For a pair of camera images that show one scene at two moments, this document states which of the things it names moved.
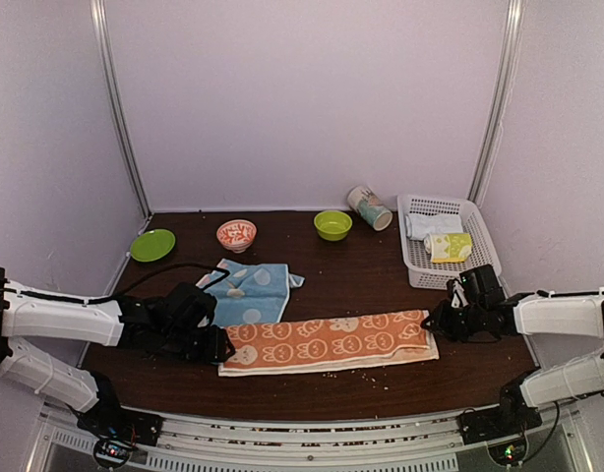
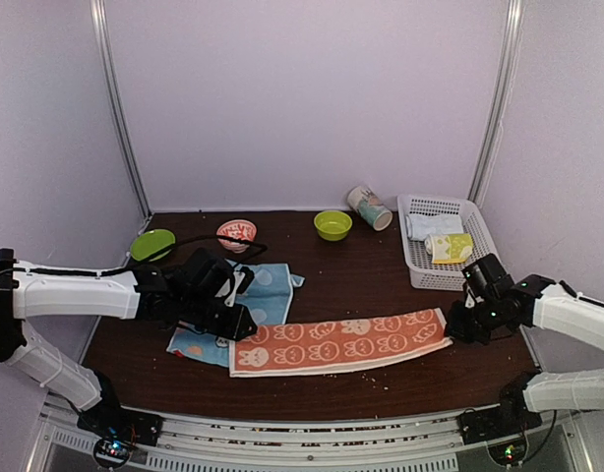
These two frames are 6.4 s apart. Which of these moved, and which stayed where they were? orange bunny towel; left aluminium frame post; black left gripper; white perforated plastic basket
Moved: black left gripper
Stayed: white perforated plastic basket; orange bunny towel; left aluminium frame post
